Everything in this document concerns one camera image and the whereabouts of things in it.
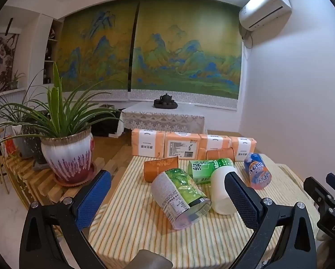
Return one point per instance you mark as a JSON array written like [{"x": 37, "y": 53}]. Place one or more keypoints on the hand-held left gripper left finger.
[{"x": 94, "y": 200}]

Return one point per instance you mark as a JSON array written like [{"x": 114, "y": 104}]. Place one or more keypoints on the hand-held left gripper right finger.
[{"x": 241, "y": 200}]

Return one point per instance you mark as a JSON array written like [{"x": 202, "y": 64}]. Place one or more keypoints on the clear cup with green label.
[{"x": 178, "y": 193}]

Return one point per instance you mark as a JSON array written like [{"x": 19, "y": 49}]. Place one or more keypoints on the white cup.
[{"x": 219, "y": 186}]

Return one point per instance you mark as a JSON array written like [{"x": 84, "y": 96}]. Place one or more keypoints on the blue and orange cup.
[{"x": 257, "y": 171}]

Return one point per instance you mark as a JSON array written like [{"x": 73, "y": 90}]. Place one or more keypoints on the orange paper cup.
[
  {"x": 220, "y": 154},
  {"x": 160, "y": 169}
]

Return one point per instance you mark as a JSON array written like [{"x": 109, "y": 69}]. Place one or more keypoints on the striped yellow tablecloth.
[{"x": 134, "y": 213}]

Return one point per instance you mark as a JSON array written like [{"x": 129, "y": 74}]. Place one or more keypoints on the green plant in white-red pot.
[{"x": 66, "y": 151}]

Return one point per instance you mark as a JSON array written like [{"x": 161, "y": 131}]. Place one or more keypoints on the wooden slatted bench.
[{"x": 35, "y": 185}]

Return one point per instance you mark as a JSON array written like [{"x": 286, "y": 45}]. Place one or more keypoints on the orange tissue pack with label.
[{"x": 181, "y": 145}]

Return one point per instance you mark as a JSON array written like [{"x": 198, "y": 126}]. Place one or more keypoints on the green plant in dark pot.
[{"x": 30, "y": 137}]

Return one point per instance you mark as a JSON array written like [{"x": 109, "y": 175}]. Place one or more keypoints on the white flower pot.
[{"x": 17, "y": 140}]

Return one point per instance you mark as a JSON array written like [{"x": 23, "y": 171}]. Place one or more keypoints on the table with lace tablecloth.
[{"x": 162, "y": 119}]

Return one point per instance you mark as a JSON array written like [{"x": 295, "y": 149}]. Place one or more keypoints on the black teapot set on tray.
[{"x": 165, "y": 102}]

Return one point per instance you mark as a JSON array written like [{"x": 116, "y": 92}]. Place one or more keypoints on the small potted plant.
[{"x": 14, "y": 80}]

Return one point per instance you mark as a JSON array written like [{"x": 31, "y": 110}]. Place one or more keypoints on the landscape painting roller blind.
[
  {"x": 187, "y": 56},
  {"x": 96, "y": 53}
]

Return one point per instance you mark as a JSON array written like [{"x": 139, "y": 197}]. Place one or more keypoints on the hanging ink scroll painting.
[{"x": 0, "y": 61}]

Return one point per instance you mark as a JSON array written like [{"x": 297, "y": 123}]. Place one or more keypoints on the white air conditioner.
[{"x": 264, "y": 5}]

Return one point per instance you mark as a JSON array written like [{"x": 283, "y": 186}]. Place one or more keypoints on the white wall shelf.
[{"x": 50, "y": 53}]

